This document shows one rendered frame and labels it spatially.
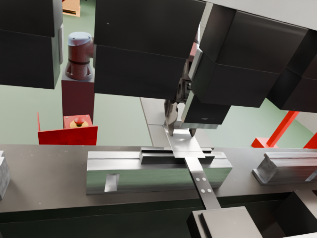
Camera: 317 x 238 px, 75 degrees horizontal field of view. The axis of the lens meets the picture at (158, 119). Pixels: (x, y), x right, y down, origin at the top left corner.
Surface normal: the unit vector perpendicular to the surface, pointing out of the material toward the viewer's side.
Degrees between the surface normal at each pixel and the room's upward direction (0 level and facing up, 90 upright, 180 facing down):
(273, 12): 90
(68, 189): 0
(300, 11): 90
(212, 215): 0
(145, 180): 90
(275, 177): 90
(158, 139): 0
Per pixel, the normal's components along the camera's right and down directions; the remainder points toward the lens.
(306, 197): 0.23, -0.80
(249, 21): 0.22, 0.60
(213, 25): -0.95, -0.06
